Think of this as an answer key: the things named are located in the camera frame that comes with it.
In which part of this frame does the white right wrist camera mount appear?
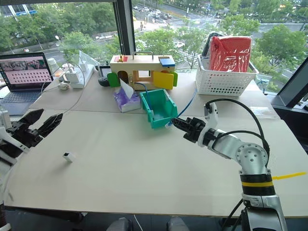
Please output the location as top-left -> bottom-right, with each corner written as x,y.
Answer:
197,102 -> 219,147

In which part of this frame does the small white coupler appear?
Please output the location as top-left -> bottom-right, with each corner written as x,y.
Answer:
62,151 -> 76,164

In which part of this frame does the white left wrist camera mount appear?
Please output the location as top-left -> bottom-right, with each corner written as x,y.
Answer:
0,108 -> 31,165

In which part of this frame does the white perforated plastic basket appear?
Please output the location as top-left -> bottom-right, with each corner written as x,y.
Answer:
195,53 -> 260,97

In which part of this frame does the yellow tape strip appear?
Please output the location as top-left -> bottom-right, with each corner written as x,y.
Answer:
271,171 -> 308,181

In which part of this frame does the blue network cable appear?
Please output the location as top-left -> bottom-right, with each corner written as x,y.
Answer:
134,82 -> 199,128

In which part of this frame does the red plastic-wrapped package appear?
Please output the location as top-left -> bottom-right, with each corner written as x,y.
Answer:
208,35 -> 252,73

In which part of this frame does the dark window frame post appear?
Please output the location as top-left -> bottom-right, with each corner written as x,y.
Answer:
112,0 -> 137,56

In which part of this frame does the wooden box with coloured doors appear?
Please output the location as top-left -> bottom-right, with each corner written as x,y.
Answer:
107,51 -> 179,90

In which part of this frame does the clear plastic sheet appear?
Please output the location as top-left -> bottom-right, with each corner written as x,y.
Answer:
78,50 -> 100,72

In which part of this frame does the white power strip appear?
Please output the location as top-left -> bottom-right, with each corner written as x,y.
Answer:
64,60 -> 95,90

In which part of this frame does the teal plastic bin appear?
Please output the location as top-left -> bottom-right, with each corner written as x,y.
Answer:
140,89 -> 179,129

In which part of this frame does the black handheld device with screen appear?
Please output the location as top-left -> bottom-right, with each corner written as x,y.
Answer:
97,63 -> 112,87

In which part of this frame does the black monitor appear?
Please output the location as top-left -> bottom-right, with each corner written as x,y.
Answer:
271,63 -> 308,109

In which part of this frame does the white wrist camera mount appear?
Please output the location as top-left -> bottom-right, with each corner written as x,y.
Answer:
197,102 -> 219,147
0,108 -> 31,165

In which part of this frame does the thin white cable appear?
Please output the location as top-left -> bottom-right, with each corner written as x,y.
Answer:
40,61 -> 87,115

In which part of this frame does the purple tissue pack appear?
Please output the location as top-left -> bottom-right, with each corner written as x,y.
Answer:
113,78 -> 141,114

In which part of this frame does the clear plastic cup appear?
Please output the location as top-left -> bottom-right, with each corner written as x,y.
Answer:
46,57 -> 64,77

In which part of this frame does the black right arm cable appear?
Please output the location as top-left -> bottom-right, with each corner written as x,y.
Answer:
204,98 -> 270,169

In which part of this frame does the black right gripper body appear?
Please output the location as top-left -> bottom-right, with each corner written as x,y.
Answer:
183,117 -> 207,144

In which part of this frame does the open laptop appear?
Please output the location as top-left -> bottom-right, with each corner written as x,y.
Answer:
0,52 -> 54,116

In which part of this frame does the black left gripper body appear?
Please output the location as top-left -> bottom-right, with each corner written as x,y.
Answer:
7,121 -> 45,149

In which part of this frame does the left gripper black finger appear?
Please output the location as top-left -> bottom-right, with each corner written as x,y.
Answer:
20,108 -> 45,129
38,113 -> 64,139

